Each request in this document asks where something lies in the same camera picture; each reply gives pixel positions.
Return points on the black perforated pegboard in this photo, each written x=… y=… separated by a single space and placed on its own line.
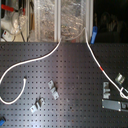
x=78 y=73

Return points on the clear plastic sheet wrap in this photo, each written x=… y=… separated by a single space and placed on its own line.
x=61 y=19

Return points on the blue plastic clamp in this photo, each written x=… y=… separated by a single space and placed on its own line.
x=94 y=34

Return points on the grey metal plate block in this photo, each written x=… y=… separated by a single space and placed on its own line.
x=112 y=105

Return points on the blue object at corner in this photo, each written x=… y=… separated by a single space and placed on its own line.
x=2 y=120

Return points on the grey metal cable clip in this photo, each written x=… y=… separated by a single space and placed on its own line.
x=53 y=90
x=106 y=90
x=120 y=79
x=37 y=105

